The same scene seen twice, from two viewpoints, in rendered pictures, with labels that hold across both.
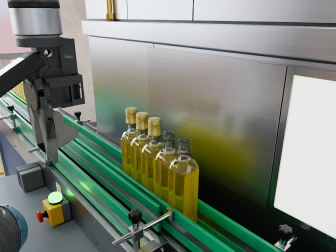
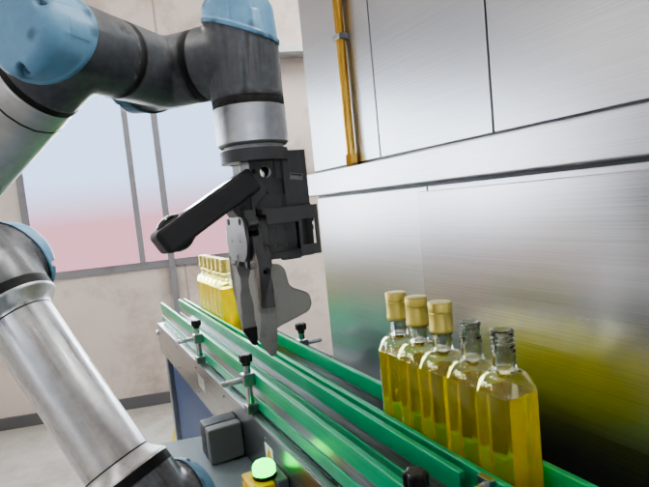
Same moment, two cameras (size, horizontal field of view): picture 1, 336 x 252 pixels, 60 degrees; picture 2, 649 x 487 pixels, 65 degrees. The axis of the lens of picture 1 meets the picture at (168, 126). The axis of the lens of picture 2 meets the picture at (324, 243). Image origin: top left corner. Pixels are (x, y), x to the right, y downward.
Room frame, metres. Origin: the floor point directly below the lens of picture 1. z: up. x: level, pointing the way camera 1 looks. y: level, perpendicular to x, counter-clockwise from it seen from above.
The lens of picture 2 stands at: (-0.03, 0.02, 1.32)
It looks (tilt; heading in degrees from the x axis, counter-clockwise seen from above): 5 degrees down; 13
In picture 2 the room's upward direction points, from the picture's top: 6 degrees counter-clockwise
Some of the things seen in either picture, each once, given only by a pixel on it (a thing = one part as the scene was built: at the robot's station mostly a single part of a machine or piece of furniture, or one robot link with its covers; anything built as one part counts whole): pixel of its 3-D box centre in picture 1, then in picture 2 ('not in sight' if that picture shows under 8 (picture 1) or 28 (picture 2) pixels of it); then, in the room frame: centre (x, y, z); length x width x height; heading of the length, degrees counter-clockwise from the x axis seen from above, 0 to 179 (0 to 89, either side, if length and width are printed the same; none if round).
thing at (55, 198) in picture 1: (55, 197); (264, 468); (0.83, 0.38, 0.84); 0.04 x 0.04 x 0.03
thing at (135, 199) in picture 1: (43, 126); (244, 352); (1.28, 0.59, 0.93); 1.75 x 0.01 x 0.08; 40
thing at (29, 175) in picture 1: (30, 176); (221, 438); (1.04, 0.57, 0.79); 0.08 x 0.08 x 0.08; 40
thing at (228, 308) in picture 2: not in sight; (228, 300); (1.56, 0.74, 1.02); 0.06 x 0.06 x 0.28; 40
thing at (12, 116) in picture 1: (7, 119); (190, 343); (1.32, 0.77, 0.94); 0.07 x 0.04 x 0.13; 130
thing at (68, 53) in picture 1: (49, 73); (267, 207); (0.50, 0.20, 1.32); 0.09 x 0.08 x 0.12; 129
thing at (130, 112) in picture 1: (131, 115); (396, 304); (0.80, 0.11, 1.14); 0.04 x 0.04 x 0.04
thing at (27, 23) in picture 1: (37, 24); (250, 131); (0.49, 0.21, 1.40); 0.08 x 0.08 x 0.05
